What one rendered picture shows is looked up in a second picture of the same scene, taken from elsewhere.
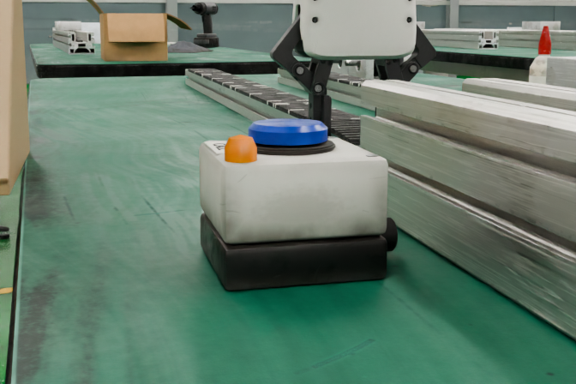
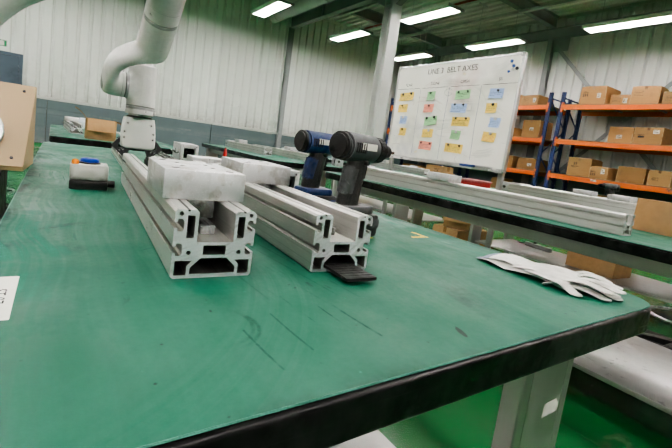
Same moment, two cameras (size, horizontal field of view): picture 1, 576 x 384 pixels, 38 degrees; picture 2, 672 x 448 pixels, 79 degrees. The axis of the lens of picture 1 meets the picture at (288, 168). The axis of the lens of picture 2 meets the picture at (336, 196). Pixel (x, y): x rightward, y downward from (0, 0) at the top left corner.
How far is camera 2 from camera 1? 0.77 m
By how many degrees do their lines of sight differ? 18
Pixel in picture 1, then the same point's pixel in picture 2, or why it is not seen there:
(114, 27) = (90, 124)
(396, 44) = (148, 146)
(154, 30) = (110, 128)
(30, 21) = (55, 110)
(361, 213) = (101, 176)
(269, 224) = (79, 176)
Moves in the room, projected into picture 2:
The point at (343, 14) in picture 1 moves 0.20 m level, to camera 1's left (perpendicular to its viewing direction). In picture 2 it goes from (132, 136) to (58, 127)
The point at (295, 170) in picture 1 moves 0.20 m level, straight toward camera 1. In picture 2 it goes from (86, 166) to (55, 175)
